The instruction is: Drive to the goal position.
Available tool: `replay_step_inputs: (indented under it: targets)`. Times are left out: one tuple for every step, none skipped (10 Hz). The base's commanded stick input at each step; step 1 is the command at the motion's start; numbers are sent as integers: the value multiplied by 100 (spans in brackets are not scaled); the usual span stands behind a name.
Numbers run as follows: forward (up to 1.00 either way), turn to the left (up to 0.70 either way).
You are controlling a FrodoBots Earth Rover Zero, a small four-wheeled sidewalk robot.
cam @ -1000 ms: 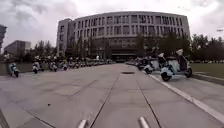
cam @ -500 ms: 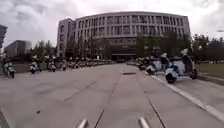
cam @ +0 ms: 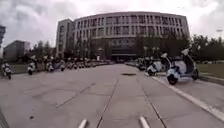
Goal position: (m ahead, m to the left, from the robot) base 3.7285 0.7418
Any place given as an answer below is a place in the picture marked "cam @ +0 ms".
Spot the pale kerb strip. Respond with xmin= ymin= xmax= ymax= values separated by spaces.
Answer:
xmin=144 ymin=72 xmax=224 ymax=123

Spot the small grey building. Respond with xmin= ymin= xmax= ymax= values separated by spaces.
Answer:
xmin=3 ymin=39 xmax=31 ymax=63

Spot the dark manhole cover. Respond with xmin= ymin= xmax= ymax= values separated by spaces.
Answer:
xmin=121 ymin=72 xmax=137 ymax=77

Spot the grass lawn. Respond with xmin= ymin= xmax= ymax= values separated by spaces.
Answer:
xmin=9 ymin=63 xmax=48 ymax=75
xmin=196 ymin=62 xmax=224 ymax=80

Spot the row of parked scooters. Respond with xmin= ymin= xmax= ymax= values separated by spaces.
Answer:
xmin=125 ymin=47 xmax=200 ymax=86
xmin=0 ymin=54 xmax=111 ymax=80

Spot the robot's own part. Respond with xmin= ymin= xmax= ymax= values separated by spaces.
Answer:
xmin=77 ymin=118 xmax=88 ymax=128
xmin=139 ymin=115 xmax=151 ymax=128

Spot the grey paved plaza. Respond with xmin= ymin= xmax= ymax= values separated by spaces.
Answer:
xmin=0 ymin=63 xmax=224 ymax=128

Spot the row of trees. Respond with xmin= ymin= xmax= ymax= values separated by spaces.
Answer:
xmin=23 ymin=37 xmax=111 ymax=64
xmin=134 ymin=31 xmax=224 ymax=63

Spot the large curved grey building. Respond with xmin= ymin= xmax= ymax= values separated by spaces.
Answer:
xmin=55 ymin=11 xmax=191 ymax=62

